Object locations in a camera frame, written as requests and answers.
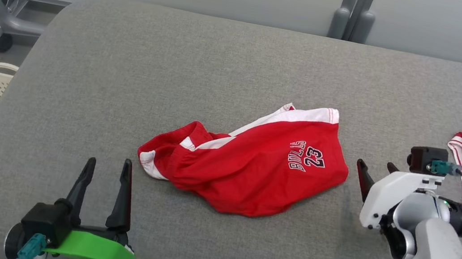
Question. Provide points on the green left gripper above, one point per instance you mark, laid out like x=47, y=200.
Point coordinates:
x=101, y=251

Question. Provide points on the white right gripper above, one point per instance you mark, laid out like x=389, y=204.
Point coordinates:
x=385, y=192

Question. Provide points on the red shorts with white trim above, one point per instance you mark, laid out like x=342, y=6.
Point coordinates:
x=252, y=173

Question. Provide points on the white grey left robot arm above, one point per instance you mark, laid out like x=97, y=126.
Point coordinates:
x=13, y=243

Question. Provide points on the black caster wheel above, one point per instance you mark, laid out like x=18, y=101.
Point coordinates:
x=3, y=43

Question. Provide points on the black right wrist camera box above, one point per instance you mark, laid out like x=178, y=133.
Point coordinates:
x=423, y=159

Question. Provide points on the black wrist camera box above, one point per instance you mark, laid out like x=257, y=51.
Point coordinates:
x=44, y=220
x=423, y=159

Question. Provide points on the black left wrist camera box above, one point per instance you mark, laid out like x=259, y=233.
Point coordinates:
x=44, y=220

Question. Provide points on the grey partition post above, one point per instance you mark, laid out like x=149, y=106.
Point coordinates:
x=364, y=22
x=346, y=10

